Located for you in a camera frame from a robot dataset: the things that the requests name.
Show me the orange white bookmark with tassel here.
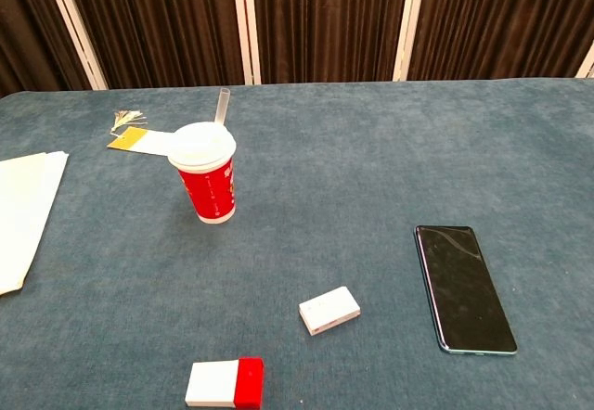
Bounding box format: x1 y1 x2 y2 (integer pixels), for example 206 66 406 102
107 109 180 157

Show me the transparent plastic straw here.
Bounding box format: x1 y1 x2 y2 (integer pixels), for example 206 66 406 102
214 86 232 126

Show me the dark brown curtain panel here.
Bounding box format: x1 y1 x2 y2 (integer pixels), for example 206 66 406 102
62 0 246 90
407 0 594 81
0 0 92 98
254 0 412 85

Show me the blue-grey carpeted table surface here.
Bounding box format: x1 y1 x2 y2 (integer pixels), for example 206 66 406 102
0 78 594 410

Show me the white partition frame post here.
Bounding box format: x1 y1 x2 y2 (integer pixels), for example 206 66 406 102
230 0 262 85
575 41 594 80
393 0 428 82
40 0 109 90

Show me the stack of white paper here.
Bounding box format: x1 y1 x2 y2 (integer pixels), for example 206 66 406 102
0 150 70 296

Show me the black smartphone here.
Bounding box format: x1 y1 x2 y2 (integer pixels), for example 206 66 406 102
414 224 519 356

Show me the white and red block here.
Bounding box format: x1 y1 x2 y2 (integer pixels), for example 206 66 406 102
184 357 265 410

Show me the small white box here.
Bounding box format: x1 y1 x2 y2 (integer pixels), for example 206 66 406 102
298 286 362 337

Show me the red paper cup white lid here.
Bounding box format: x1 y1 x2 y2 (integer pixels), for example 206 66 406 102
167 121 237 224

